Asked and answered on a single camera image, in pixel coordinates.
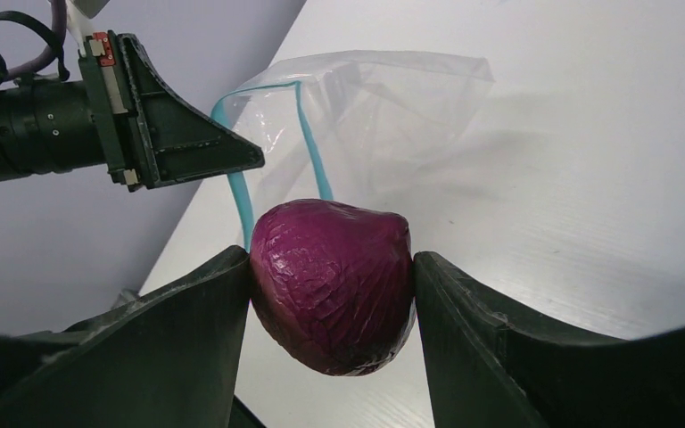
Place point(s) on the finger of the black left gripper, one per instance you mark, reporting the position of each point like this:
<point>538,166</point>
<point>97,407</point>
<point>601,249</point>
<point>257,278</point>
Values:
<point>165,140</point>

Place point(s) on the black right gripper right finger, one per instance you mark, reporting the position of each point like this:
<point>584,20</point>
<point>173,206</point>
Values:
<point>491,361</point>

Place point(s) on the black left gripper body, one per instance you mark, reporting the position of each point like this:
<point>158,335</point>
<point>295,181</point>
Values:
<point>52,125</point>

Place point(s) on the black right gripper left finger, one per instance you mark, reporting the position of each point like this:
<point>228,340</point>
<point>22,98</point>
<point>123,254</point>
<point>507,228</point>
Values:
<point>167,359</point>

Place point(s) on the clear zip top bag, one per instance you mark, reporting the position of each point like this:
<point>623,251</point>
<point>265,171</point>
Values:
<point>348,126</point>

